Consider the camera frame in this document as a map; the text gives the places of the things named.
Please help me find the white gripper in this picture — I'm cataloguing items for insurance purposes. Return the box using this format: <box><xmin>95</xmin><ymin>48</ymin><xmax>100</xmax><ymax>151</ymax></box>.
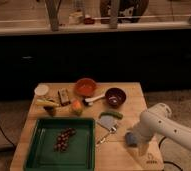
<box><xmin>133</xmin><ymin>123</ymin><xmax>153</xmax><ymax>156</ymax></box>

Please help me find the blue sponge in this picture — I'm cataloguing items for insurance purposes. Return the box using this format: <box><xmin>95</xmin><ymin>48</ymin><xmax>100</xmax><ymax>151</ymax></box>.
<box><xmin>125</xmin><ymin>132</ymin><xmax>137</xmax><ymax>147</ymax></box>

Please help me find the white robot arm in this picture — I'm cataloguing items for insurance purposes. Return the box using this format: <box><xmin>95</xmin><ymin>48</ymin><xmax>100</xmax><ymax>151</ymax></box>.
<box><xmin>132</xmin><ymin>103</ymin><xmax>191</xmax><ymax>151</ymax></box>

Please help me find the purple bowl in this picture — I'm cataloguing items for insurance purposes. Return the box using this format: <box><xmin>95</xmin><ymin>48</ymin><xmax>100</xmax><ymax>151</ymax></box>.
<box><xmin>105</xmin><ymin>88</ymin><xmax>126</xmax><ymax>108</ymax></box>

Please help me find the orange bowl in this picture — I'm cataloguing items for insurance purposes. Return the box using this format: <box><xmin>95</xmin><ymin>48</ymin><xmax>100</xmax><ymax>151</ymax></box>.
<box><xmin>74</xmin><ymin>78</ymin><xmax>97</xmax><ymax>97</ymax></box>

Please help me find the green cucumber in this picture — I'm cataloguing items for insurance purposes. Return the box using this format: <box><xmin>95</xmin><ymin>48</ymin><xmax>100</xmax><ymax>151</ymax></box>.
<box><xmin>99</xmin><ymin>110</ymin><xmax>123</xmax><ymax>120</ymax></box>

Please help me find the metal cleaver spatula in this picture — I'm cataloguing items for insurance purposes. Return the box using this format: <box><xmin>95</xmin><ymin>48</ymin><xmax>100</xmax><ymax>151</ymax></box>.
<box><xmin>96</xmin><ymin>116</ymin><xmax>119</xmax><ymax>146</ymax></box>

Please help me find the white dish brush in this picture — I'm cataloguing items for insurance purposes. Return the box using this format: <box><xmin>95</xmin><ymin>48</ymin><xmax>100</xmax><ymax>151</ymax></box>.
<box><xmin>82</xmin><ymin>94</ymin><xmax>105</xmax><ymax>106</ymax></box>

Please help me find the orange peach fruit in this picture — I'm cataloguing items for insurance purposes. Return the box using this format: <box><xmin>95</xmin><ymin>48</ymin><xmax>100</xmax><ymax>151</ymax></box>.
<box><xmin>71</xmin><ymin>100</ymin><xmax>83</xmax><ymax>116</ymax></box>

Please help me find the bunch of red grapes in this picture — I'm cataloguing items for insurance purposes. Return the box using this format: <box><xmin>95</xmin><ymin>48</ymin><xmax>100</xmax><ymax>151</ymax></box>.
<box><xmin>54</xmin><ymin>128</ymin><xmax>76</xmax><ymax>152</ymax></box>

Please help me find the brown chocolate bar box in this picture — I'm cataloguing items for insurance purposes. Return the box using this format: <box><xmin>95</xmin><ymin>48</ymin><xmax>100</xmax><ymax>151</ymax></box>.
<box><xmin>58</xmin><ymin>88</ymin><xmax>70</xmax><ymax>106</ymax></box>

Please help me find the green plastic tray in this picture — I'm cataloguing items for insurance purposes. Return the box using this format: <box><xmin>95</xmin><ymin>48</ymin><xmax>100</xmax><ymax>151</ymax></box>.
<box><xmin>23</xmin><ymin>118</ymin><xmax>95</xmax><ymax>171</ymax></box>

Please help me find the yellow corn cob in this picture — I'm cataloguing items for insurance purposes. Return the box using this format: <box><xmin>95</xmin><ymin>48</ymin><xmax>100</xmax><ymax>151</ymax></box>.
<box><xmin>36</xmin><ymin>99</ymin><xmax>59</xmax><ymax>107</ymax></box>

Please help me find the black cable right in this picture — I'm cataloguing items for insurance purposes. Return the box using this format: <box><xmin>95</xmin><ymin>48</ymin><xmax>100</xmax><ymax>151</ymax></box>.
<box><xmin>158</xmin><ymin>135</ymin><xmax>184</xmax><ymax>171</ymax></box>

